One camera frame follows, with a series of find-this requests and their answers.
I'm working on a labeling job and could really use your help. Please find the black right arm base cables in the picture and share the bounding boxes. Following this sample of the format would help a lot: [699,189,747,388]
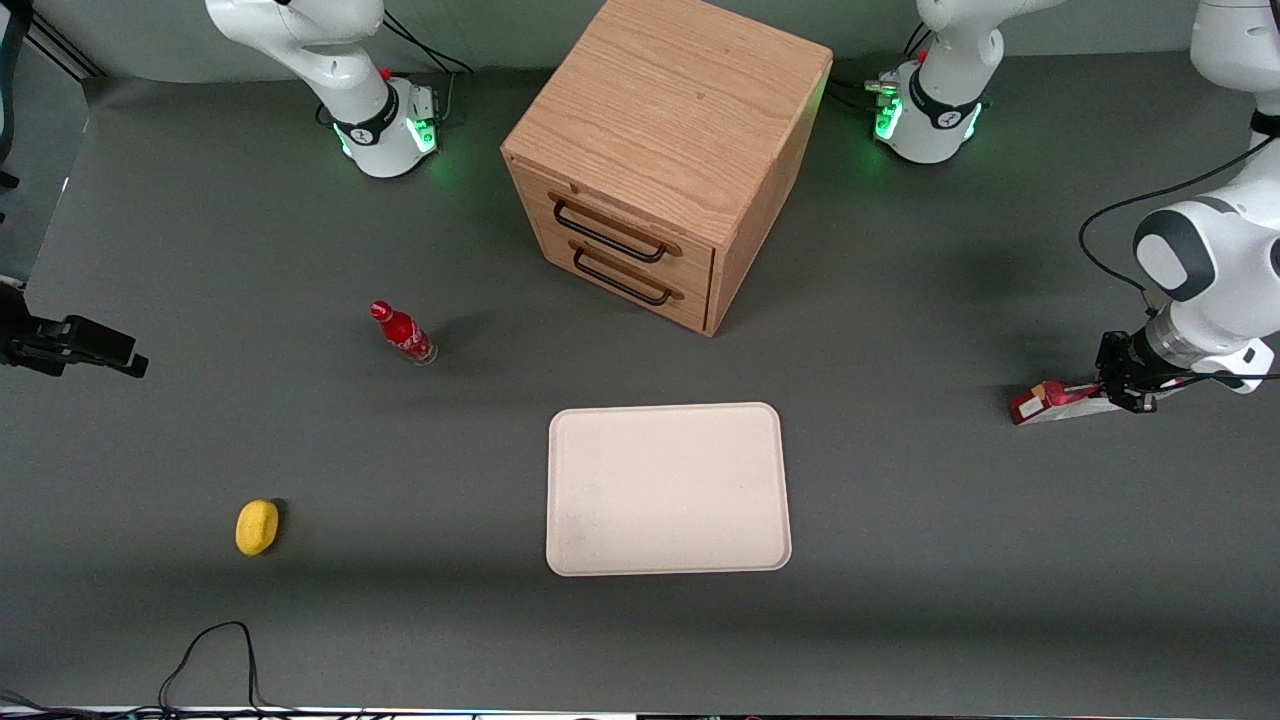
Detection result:
[382,8,477,77]

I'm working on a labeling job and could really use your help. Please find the black left arm wrist cable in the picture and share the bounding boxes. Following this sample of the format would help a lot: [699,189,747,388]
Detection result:
[1077,133,1280,301]

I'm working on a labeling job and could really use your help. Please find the black frame strut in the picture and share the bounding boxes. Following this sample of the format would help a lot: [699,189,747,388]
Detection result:
[24,14,107,81]

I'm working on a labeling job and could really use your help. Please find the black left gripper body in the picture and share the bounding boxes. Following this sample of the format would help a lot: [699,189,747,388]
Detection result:
[1096,329,1163,393]

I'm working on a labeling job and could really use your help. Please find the black arm base cables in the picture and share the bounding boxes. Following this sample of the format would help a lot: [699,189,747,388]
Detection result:
[382,8,477,77]
[828,18,938,113]

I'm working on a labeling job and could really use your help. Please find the black metal drawer handle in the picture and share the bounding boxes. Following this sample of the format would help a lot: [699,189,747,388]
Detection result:
[569,240,686,308]
[552,195,684,265]

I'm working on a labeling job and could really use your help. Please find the black left arm base cables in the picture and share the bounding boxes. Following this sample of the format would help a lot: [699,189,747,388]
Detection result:
[828,18,938,113]

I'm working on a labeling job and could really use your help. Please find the yellow lemon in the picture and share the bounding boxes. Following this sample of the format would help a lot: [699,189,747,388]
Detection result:
[234,498,281,558]

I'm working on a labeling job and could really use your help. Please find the red cola bottle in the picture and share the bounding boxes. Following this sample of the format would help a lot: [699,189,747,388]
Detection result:
[368,299,440,368]

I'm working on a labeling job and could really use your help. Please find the black looped table cable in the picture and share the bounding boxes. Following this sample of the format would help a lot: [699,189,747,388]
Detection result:
[157,620,301,717]

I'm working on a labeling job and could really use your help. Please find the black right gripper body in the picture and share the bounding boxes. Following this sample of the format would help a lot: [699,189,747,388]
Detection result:
[0,285,71,379]

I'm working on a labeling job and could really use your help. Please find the wooden two-drawer cabinet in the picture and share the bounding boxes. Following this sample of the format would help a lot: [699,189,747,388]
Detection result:
[500,0,835,339]

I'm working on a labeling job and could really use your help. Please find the beige plastic tray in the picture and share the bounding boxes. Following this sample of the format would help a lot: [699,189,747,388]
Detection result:
[545,401,794,579]

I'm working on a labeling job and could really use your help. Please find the red cookie box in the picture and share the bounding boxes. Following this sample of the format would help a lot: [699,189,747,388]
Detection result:
[1009,378,1191,428]

